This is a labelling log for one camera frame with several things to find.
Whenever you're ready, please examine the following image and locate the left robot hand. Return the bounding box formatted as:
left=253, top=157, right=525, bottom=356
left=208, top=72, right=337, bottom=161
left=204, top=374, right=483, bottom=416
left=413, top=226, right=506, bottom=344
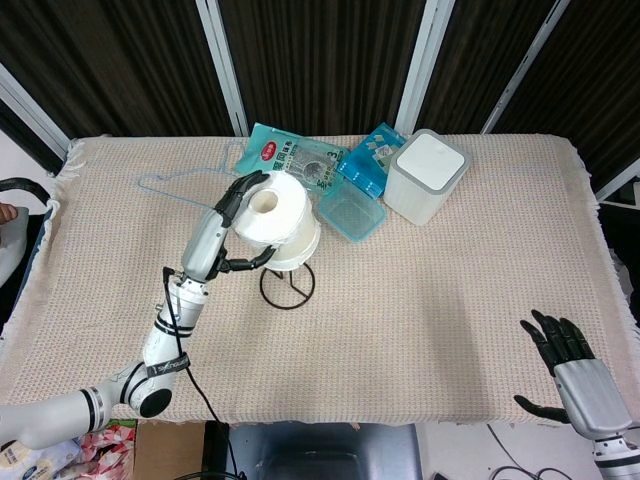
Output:
left=180, top=170, right=278, bottom=282

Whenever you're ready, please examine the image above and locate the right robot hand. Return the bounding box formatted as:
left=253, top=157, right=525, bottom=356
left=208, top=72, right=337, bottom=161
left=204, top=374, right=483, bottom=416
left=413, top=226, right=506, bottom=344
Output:
left=513, top=309, right=634, bottom=441

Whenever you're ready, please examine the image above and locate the white toilet paper roll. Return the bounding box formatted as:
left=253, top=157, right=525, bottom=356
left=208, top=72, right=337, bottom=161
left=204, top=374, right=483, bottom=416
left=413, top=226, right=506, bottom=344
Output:
left=230, top=170, right=322, bottom=274

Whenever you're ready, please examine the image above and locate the black metal holder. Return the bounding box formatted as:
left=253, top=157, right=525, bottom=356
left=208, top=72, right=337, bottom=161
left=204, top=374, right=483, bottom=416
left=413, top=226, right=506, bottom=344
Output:
left=259, top=265, right=317, bottom=310

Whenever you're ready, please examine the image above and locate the teal cloth package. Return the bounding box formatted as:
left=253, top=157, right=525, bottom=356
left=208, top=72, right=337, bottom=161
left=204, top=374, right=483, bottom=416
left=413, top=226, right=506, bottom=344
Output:
left=234, top=122, right=351, bottom=197

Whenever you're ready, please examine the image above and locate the clear blue plastic container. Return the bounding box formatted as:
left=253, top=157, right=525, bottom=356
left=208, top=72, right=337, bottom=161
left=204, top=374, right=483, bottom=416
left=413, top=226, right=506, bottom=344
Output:
left=318, top=180, right=388, bottom=245

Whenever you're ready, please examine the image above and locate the blue plastic package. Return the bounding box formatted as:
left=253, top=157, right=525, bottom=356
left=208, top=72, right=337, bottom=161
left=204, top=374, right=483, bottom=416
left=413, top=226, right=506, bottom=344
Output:
left=336, top=122, right=408, bottom=201

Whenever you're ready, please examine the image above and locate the beige woven tablecloth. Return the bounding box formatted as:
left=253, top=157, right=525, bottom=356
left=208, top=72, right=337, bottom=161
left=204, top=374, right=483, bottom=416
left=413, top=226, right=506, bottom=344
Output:
left=0, top=133, right=640, bottom=427

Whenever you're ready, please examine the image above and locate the white square bin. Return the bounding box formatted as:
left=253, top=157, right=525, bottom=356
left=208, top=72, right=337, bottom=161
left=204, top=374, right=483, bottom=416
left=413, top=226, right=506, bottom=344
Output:
left=383, top=128, right=474, bottom=227

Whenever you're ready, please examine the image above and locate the brown cardboard box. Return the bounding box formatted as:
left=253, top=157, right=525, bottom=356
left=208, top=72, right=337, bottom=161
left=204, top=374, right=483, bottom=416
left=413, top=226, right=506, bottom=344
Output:
left=134, top=418, right=207, bottom=480

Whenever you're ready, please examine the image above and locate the dark grey chair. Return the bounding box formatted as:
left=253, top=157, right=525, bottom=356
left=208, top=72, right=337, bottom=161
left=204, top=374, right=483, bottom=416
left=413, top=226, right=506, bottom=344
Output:
left=219, top=422, right=424, bottom=480

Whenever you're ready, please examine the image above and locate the colourful printed bag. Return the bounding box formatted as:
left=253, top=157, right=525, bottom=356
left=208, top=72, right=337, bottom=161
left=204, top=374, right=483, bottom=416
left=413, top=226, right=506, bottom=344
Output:
left=0, top=418, right=138, bottom=480

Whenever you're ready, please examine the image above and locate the light blue wire hanger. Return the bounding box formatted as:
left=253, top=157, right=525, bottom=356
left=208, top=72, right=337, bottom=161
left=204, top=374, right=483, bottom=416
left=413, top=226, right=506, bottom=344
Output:
left=137, top=139, right=251, bottom=211

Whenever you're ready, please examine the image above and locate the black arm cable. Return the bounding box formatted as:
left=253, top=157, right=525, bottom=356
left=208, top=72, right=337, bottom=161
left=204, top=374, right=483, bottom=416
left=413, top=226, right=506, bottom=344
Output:
left=162, top=266, right=241, bottom=480

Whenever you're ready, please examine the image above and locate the white folding screen frame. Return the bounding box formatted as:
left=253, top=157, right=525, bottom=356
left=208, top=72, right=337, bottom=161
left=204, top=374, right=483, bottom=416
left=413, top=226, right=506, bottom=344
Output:
left=0, top=0, right=640, bottom=201

